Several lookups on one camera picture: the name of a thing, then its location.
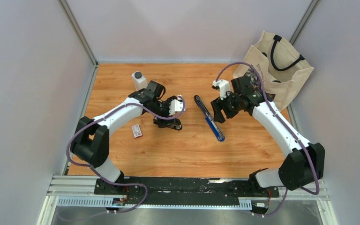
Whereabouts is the black stapler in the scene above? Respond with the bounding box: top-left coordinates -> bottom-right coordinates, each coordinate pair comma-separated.
153,118 -> 182,131

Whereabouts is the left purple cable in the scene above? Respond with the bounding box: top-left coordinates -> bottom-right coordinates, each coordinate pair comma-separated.
66,95 -> 187,214

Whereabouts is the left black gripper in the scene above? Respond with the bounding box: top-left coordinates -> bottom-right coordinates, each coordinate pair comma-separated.
151,96 -> 176,128

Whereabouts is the beige canvas tote bag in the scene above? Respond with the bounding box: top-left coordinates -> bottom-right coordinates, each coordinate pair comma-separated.
243,31 -> 314,110

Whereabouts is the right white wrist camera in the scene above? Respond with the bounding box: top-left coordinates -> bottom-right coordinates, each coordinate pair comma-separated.
212,79 -> 231,100

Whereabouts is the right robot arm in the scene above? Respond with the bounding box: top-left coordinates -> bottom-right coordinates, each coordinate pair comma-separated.
211,76 -> 325,196

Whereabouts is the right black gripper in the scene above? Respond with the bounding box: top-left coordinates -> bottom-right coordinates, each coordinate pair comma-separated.
210,90 -> 241,123

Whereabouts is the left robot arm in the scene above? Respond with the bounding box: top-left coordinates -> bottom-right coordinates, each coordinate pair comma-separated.
66,81 -> 186,195

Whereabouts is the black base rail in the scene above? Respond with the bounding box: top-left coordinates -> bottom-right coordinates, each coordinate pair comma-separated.
94,177 -> 279,206

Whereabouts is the white slotted cable duct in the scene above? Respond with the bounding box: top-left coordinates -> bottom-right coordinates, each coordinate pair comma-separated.
56,197 -> 253,210

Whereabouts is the red white staple box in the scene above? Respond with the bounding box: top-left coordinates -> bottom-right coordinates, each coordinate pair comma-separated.
131,124 -> 143,138

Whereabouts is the blue stapler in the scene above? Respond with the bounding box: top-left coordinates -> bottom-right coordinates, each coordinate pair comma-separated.
194,95 -> 225,142

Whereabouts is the white plastic bottle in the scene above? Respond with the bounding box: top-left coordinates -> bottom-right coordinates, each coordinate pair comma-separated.
131,71 -> 148,90

